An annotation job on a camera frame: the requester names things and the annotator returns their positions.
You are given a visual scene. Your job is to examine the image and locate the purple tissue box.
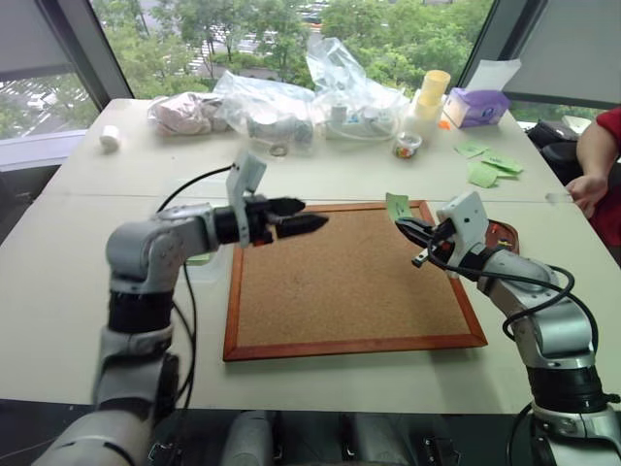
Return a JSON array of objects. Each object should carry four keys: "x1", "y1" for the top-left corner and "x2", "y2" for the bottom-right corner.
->
[{"x1": 442, "y1": 86, "x2": 512, "y2": 130}]

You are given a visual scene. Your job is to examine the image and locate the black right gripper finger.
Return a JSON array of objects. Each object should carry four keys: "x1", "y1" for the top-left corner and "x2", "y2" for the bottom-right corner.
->
[
  {"x1": 394, "y1": 216, "x2": 439, "y2": 250},
  {"x1": 411, "y1": 244, "x2": 441, "y2": 268}
]

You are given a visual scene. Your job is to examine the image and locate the clear bag with grey contents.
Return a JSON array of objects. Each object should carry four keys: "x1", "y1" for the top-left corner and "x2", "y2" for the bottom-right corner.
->
[{"x1": 212, "y1": 69, "x2": 317, "y2": 148}]

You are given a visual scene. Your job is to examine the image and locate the bystander bare hand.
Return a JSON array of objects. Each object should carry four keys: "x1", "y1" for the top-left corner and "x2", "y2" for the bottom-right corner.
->
[{"x1": 565, "y1": 174, "x2": 609, "y2": 220}]

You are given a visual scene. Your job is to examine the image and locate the person in red shirt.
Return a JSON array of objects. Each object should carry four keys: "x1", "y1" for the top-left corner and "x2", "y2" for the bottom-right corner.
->
[{"x1": 575, "y1": 107, "x2": 621, "y2": 269}]

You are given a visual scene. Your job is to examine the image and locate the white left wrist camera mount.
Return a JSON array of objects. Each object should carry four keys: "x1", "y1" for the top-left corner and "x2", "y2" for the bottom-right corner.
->
[{"x1": 225, "y1": 150, "x2": 268, "y2": 249}]

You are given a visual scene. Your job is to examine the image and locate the white tissue sheet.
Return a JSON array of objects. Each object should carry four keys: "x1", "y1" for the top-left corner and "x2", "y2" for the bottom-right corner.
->
[{"x1": 476, "y1": 57, "x2": 523, "y2": 94}]

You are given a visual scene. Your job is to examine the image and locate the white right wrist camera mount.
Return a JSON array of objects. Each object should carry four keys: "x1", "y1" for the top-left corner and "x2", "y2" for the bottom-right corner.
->
[{"x1": 435, "y1": 190, "x2": 489, "y2": 259}]

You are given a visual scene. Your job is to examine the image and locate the brown oval tray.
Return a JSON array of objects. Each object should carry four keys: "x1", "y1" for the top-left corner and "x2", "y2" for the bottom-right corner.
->
[{"x1": 484, "y1": 217, "x2": 522, "y2": 256}]

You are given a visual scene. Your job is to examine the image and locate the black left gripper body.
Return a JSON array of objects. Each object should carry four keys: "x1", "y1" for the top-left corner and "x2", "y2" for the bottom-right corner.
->
[{"x1": 243, "y1": 194, "x2": 281, "y2": 248}]

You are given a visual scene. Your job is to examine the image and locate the wood-framed cork board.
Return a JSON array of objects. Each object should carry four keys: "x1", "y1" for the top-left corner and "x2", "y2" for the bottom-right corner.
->
[{"x1": 222, "y1": 199, "x2": 489, "y2": 363}]

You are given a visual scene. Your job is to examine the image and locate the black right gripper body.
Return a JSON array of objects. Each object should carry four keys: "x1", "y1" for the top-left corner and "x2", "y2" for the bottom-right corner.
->
[{"x1": 428, "y1": 219, "x2": 463, "y2": 267}]

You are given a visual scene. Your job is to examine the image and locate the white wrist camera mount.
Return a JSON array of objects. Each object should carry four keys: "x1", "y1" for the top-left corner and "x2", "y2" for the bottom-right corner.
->
[
  {"x1": 225, "y1": 150, "x2": 268, "y2": 249},
  {"x1": 435, "y1": 190, "x2": 489, "y2": 259}
]

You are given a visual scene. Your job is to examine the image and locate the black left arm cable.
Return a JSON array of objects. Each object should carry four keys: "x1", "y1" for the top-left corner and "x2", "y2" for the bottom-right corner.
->
[{"x1": 154, "y1": 163, "x2": 243, "y2": 414}]

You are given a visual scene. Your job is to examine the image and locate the grey rounded robot body part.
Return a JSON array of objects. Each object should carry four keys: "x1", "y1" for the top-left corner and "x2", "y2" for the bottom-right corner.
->
[{"x1": 226, "y1": 410, "x2": 278, "y2": 466}]

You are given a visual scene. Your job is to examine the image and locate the white roll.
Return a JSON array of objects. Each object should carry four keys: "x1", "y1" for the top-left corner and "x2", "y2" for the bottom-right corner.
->
[{"x1": 98, "y1": 124, "x2": 122, "y2": 154}]

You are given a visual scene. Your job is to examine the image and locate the plastic bag with pink contents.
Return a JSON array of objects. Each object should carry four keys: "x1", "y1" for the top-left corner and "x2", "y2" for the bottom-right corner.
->
[{"x1": 147, "y1": 92, "x2": 230, "y2": 138}]

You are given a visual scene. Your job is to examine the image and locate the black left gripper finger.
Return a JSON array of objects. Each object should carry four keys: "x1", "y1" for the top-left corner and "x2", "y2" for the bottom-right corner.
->
[
  {"x1": 265, "y1": 195, "x2": 308, "y2": 218},
  {"x1": 277, "y1": 214, "x2": 331, "y2": 241}
]

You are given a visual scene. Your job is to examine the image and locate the stacked yellow cups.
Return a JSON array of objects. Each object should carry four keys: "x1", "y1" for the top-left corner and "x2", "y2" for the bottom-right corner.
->
[{"x1": 404, "y1": 69, "x2": 453, "y2": 140}]

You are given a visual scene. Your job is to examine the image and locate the small clear pushpin jar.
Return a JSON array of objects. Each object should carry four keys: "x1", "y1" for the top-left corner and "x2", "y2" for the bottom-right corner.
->
[{"x1": 392, "y1": 131, "x2": 424, "y2": 161}]

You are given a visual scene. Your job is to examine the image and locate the large clear plastic bag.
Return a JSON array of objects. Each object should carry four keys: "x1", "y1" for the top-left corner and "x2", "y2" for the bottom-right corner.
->
[{"x1": 305, "y1": 36, "x2": 414, "y2": 143}]

